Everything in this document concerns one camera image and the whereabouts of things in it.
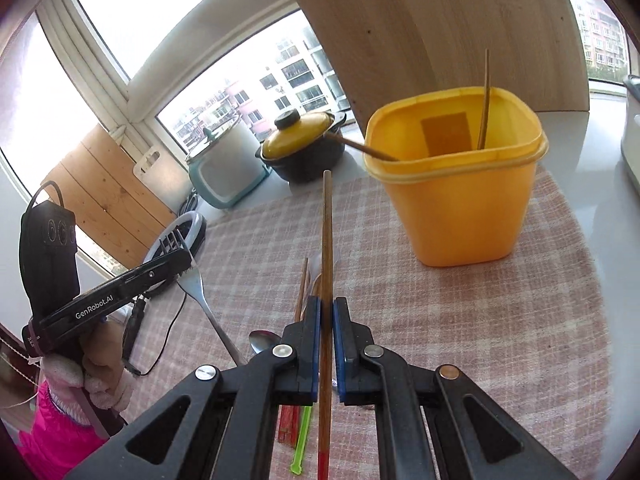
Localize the wooden chopstick red tip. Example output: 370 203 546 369
317 170 334 480

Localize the metal fork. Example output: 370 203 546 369
173 247 246 366

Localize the pink sleeve forearm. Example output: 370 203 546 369
16 382 106 480

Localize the left gloved hand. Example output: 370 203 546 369
41 321 134 426

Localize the metal spoon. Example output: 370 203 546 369
248 330 281 354

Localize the green plastic spoon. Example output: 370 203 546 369
290 405 312 476

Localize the brown wooden plank panel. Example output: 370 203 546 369
47 125 176 269

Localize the pink plaid table cloth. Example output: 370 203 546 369
119 164 614 480

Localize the white cutting board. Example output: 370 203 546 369
134 145 192 214

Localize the white teal kettle canister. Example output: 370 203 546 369
186 118 270 209

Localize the black pot yellow lid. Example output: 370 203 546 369
255 108 346 184

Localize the wooden chopstick leaning out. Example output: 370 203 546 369
323 131 398 162

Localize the yellow plastic utensil bucket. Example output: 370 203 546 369
363 87 549 268

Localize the wooden chopstick in bucket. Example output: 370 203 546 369
476 49 491 151

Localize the light wooden board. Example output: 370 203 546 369
296 0 589 125

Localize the white floral rice cooker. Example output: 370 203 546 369
620 74 640 192

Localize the black power cable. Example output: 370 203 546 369
120 288 189 378

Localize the black camera box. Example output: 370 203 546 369
18 180 80 321

